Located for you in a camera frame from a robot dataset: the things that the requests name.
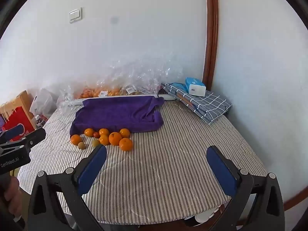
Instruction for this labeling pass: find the clear bag of small oranges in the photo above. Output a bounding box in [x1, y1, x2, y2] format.
[56, 83, 97, 112]

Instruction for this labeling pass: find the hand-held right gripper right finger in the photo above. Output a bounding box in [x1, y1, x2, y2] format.
[206, 146, 285, 231]

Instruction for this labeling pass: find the wooden baseboard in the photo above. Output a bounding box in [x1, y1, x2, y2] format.
[281, 190, 306, 212]

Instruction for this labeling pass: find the white light switch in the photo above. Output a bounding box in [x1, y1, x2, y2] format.
[69, 7, 82, 24]

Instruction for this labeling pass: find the striped cloth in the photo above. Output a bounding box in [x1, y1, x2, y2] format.
[17, 99, 267, 225]

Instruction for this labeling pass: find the brown cardboard box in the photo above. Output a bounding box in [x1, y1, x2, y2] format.
[0, 91, 33, 126]

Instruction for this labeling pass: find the grey checked folded cloth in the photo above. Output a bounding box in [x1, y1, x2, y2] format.
[161, 83, 233, 125]

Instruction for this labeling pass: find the plastic bottle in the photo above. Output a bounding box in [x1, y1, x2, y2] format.
[35, 115, 46, 128]

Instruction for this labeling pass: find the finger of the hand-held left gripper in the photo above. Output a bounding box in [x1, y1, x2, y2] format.
[0, 128, 46, 153]
[0, 123, 26, 142]

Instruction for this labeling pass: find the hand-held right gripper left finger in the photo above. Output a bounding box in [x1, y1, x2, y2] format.
[27, 145, 107, 231]

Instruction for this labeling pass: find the wooden door frame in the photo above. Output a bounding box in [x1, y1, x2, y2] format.
[202, 0, 219, 91]

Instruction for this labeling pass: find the person's left hand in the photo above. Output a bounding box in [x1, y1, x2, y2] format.
[3, 177, 23, 211]

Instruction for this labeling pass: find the large marked orange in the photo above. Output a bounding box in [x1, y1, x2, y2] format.
[109, 132, 122, 146]

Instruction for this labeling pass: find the purple towel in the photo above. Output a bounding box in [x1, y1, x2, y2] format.
[69, 96, 165, 137]

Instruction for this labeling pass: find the clear bag of brown fruits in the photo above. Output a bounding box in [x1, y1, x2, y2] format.
[121, 55, 176, 97]

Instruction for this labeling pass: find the red paper bag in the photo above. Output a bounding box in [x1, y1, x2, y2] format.
[1, 107, 36, 141]

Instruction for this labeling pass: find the blue and white tissue pack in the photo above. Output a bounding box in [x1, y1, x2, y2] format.
[185, 77, 207, 97]

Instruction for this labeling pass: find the white plastic bag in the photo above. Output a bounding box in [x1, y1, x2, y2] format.
[30, 88, 56, 119]

